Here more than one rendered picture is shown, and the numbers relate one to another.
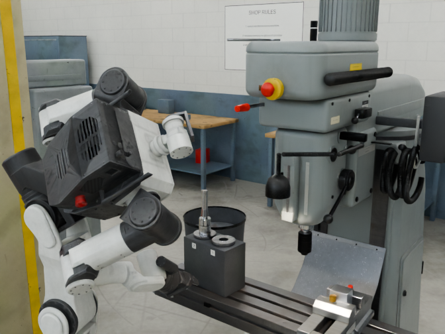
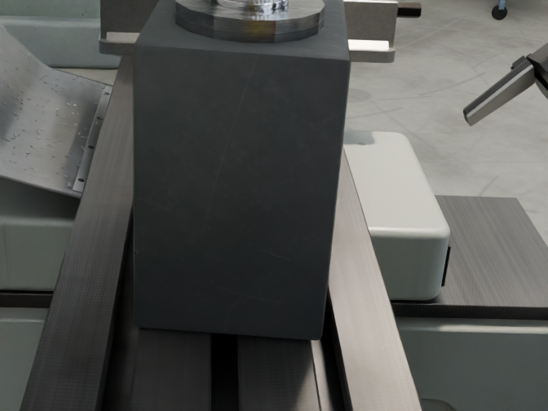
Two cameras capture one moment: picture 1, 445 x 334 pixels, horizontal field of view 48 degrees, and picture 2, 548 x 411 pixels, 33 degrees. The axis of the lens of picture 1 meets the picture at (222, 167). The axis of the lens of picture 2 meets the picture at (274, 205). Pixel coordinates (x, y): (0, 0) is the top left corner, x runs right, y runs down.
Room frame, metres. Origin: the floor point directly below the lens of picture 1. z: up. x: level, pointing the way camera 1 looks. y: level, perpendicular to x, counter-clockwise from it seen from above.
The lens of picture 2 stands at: (2.20, 0.49, 1.30)
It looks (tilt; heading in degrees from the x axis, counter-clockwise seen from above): 27 degrees down; 228
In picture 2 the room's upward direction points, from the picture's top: 4 degrees clockwise
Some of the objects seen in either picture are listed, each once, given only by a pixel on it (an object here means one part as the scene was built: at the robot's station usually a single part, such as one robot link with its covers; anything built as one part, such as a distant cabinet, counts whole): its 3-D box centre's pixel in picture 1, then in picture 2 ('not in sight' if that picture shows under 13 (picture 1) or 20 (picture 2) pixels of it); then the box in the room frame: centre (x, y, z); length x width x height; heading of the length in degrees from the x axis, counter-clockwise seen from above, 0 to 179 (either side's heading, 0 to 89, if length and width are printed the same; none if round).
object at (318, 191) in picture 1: (308, 172); not in sight; (1.59, -0.28, 1.47); 0.21 x 0.19 x 0.32; 53
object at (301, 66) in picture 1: (314, 67); not in sight; (1.60, -0.29, 1.81); 0.47 x 0.26 x 0.16; 143
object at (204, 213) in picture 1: (204, 203); not in sight; (1.85, 0.07, 1.28); 0.03 x 0.03 x 0.11
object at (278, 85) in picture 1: (273, 89); not in sight; (1.41, -0.14, 1.76); 0.06 x 0.02 x 0.06; 53
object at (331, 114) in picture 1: (316, 107); not in sight; (1.62, -0.31, 1.68); 0.34 x 0.24 x 0.10; 143
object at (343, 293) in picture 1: (340, 297); not in sight; (1.50, -0.39, 1.07); 0.06 x 0.05 x 0.06; 55
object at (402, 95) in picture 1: (369, 101); not in sight; (1.99, -0.58, 1.66); 0.80 x 0.23 x 0.20; 143
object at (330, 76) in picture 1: (361, 75); not in sight; (1.53, -0.42, 1.79); 0.45 x 0.04 x 0.04; 143
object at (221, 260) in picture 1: (214, 260); (246, 124); (1.81, 0.03, 1.06); 0.22 x 0.12 x 0.20; 48
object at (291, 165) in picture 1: (291, 187); not in sight; (1.50, -0.21, 1.44); 0.04 x 0.04 x 0.21; 53
